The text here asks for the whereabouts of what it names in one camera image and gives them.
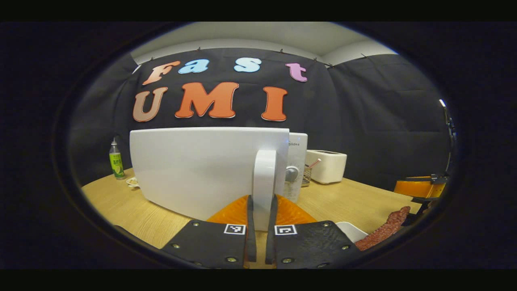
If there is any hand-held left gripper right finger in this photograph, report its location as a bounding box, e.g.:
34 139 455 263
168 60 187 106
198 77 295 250
265 194 362 269

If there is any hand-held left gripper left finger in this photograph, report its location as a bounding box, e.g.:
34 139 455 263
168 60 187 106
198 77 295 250
161 195 257 269

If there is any reddish brown meat strip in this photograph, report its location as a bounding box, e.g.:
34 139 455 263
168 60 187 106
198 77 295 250
355 206 411 252

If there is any white microwave oven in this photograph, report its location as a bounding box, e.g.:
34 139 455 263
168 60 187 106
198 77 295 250
129 127 308 232

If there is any white plate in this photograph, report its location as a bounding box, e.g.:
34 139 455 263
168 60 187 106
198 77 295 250
335 221 369 243

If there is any white toaster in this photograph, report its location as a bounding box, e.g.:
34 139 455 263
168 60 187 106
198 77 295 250
305 150 348 185

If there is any green label bottle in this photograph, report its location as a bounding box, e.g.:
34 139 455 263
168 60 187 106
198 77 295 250
109 137 126 180

